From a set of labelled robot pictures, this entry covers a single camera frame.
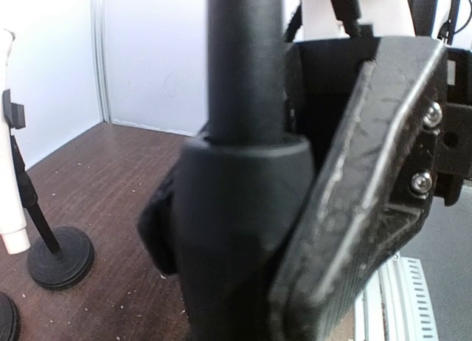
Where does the short black mic stand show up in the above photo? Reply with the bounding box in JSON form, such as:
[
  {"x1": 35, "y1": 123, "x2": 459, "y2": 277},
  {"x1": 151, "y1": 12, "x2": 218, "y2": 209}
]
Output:
[{"x1": 0, "y1": 292, "x2": 21, "y2": 341}]

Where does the right aluminium frame post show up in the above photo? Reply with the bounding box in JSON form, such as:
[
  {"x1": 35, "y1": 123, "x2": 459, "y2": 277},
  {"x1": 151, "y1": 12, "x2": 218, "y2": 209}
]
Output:
[{"x1": 90, "y1": 0, "x2": 112, "y2": 123}]

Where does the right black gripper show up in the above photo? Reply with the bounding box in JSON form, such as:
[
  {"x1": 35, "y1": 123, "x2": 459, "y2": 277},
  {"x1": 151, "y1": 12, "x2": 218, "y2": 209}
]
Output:
[{"x1": 268, "y1": 37, "x2": 471, "y2": 340}]

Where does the beige microphone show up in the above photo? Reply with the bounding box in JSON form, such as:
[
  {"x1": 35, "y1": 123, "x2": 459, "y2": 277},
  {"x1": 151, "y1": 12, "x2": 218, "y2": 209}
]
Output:
[{"x1": 0, "y1": 29, "x2": 30, "y2": 255}]

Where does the tall black mic stand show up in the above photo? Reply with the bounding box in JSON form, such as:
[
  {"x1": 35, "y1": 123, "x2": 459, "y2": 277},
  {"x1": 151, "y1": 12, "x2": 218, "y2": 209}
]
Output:
[
  {"x1": 137, "y1": 0, "x2": 314, "y2": 340},
  {"x1": 1, "y1": 89, "x2": 94, "y2": 290}
]

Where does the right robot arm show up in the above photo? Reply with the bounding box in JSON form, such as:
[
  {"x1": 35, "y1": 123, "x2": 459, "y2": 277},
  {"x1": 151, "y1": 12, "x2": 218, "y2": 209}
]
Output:
[{"x1": 269, "y1": 0, "x2": 471, "y2": 340}]

